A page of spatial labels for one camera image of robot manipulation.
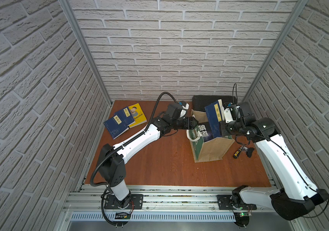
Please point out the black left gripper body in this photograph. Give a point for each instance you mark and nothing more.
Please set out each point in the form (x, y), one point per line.
(192, 123)

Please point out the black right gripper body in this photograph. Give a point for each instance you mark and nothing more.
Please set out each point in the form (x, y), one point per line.
(230, 129)

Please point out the yellow cartoon cover book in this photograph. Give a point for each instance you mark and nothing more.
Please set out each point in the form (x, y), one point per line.
(137, 114)

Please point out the black cover book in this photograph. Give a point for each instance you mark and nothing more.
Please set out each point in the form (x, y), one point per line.
(205, 131)

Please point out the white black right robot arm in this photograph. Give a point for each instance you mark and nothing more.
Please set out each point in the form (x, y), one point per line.
(299, 195)

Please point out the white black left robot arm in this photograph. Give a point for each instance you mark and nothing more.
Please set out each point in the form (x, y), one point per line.
(113, 159)

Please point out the black plastic tool case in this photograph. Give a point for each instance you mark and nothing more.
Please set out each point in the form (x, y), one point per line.
(199, 102)

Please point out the small yellow black cylinder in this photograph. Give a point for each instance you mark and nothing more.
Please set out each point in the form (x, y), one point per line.
(238, 152)

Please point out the small black clip object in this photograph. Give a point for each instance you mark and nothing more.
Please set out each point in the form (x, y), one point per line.
(249, 152)

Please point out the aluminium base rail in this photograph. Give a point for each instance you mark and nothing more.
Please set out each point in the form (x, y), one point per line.
(160, 203)

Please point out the aluminium frame post right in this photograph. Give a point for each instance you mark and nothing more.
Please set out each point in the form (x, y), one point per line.
(297, 10)

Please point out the aluminium frame post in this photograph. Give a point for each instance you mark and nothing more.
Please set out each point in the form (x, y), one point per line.
(297, 10)
(73, 21)

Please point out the aluminium frame post left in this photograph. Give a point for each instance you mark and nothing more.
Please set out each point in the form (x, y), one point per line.
(73, 21)

